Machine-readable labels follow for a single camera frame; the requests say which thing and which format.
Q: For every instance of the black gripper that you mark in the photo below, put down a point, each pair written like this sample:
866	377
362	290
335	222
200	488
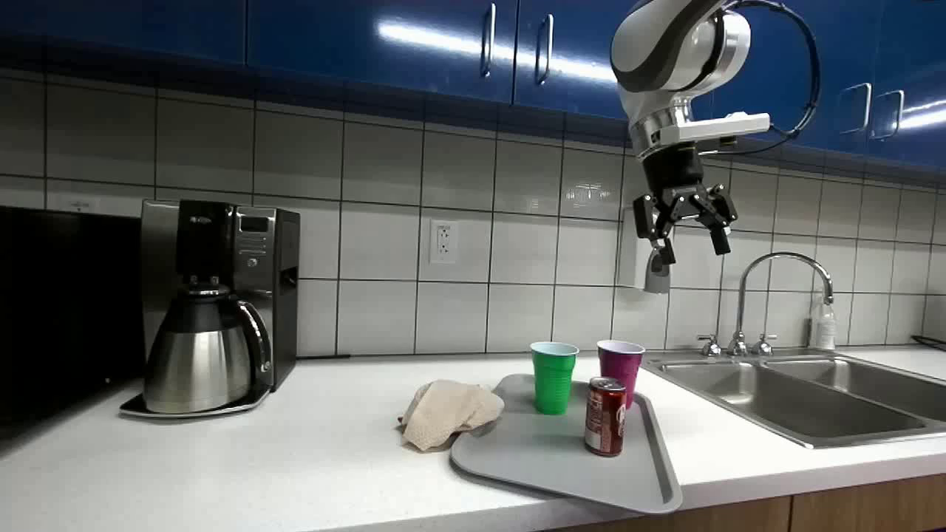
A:
675	189

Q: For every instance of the magenta plastic cup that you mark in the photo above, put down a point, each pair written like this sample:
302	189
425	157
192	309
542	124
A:
623	359

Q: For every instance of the green plastic cup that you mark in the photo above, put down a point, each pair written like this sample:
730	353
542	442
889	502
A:
555	369

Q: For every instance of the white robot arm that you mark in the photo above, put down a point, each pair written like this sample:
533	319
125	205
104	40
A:
663	58

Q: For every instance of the grey plastic tray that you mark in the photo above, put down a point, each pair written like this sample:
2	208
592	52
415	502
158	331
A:
549	452

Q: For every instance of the clear soap bottle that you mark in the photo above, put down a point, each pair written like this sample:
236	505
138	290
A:
820	327

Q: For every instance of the red soda can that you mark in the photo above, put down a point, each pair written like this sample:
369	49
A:
605	414

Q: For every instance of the stainless steel double sink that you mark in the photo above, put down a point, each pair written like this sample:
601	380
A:
814	399

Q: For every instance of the blue upper cabinets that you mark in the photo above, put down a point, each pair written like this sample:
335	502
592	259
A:
843	80

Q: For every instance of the beige cloth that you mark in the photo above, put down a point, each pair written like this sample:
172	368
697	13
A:
444	408

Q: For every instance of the black steel coffee maker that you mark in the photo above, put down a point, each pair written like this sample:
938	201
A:
249	253

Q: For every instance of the steel coffee carafe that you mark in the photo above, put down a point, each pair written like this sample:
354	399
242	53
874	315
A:
212	353

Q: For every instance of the black microwave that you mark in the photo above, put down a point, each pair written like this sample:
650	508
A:
69	312

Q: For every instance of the white wall soap dispenser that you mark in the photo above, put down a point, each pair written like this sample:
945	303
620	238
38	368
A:
636	263

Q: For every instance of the white wall outlet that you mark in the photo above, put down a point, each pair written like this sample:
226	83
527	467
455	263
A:
441	241

